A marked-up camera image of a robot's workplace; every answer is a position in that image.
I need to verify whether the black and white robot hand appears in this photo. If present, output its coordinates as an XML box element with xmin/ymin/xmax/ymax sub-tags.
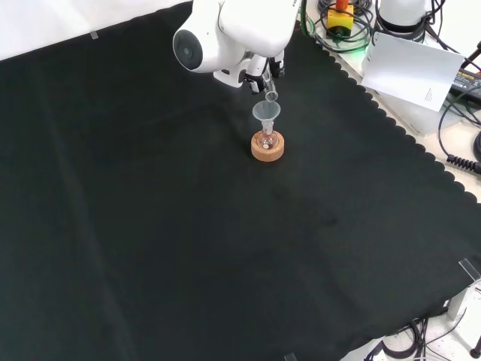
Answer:
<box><xmin>213</xmin><ymin>50</ymin><xmax>287</xmax><ymax>95</ymax></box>

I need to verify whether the clear glass graduated cylinder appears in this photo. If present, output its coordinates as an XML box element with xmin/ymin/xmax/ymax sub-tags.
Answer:
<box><xmin>262</xmin><ymin>56</ymin><xmax>280</xmax><ymax>103</ymax></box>

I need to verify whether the clear round-bottom flask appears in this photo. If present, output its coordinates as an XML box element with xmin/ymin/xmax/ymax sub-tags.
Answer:
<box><xmin>257</xmin><ymin>123</ymin><xmax>280</xmax><ymax>152</ymax></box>

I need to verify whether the clear funnel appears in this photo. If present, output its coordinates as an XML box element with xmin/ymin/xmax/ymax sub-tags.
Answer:
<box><xmin>251</xmin><ymin>100</ymin><xmax>283</xmax><ymax>132</ymax></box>

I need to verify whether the yellow stop button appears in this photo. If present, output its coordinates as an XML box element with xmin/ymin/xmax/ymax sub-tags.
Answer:
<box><xmin>325</xmin><ymin>0</ymin><xmax>355</xmax><ymax>39</ymax></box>

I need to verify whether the pale board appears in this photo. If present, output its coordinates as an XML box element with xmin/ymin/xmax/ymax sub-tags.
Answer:
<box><xmin>360</xmin><ymin>31</ymin><xmax>467</xmax><ymax>113</ymax></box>

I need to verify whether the black cloth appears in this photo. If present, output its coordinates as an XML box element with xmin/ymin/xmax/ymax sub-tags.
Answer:
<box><xmin>0</xmin><ymin>0</ymin><xmax>481</xmax><ymax>361</ymax></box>

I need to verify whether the black power adapter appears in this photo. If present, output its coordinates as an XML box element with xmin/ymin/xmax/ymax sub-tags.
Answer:
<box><xmin>448</xmin><ymin>67</ymin><xmax>481</xmax><ymax>103</ymax></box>

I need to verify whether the green cable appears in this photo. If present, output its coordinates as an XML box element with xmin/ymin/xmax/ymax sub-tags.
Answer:
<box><xmin>298</xmin><ymin>0</ymin><xmax>373</xmax><ymax>54</ymax></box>

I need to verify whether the cork ring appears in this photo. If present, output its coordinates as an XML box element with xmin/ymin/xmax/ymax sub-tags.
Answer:
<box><xmin>250</xmin><ymin>129</ymin><xmax>286</xmax><ymax>163</ymax></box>

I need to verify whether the white cylindrical base black ring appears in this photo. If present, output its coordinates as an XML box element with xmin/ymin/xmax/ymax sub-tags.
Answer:
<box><xmin>373</xmin><ymin>0</ymin><xmax>430</xmax><ymax>44</ymax></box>

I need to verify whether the black coiled cable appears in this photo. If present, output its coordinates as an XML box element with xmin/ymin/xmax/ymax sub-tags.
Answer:
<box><xmin>446</xmin><ymin>153</ymin><xmax>481</xmax><ymax>173</ymax></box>

